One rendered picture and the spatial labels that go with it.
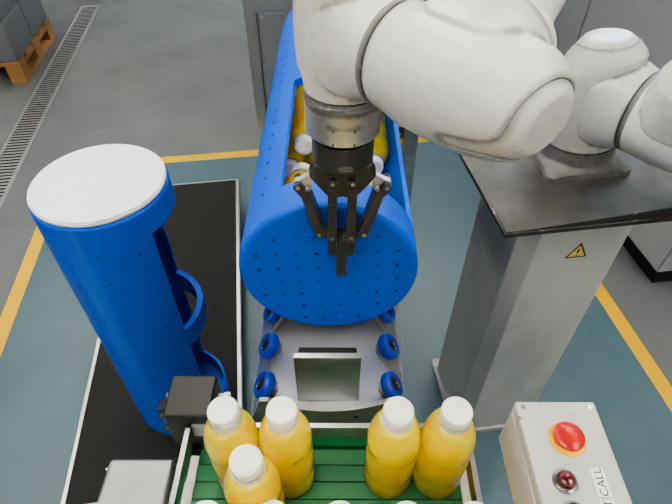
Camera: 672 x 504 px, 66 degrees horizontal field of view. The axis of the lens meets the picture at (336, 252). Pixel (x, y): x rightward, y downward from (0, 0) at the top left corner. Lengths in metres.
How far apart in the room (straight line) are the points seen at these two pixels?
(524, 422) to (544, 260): 0.63
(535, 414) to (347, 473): 0.31
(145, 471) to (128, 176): 0.59
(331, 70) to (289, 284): 0.42
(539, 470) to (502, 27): 0.48
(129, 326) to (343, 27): 0.97
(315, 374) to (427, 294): 1.49
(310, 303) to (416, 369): 1.19
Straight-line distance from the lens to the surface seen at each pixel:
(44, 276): 2.63
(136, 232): 1.12
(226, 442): 0.70
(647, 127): 1.09
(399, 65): 0.45
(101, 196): 1.15
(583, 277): 1.39
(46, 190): 1.22
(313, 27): 0.52
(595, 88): 1.12
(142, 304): 1.26
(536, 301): 1.39
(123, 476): 0.96
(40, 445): 2.11
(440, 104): 0.43
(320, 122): 0.58
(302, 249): 0.78
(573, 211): 1.14
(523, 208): 1.12
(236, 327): 1.96
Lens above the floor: 1.69
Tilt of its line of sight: 45 degrees down
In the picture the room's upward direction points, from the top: straight up
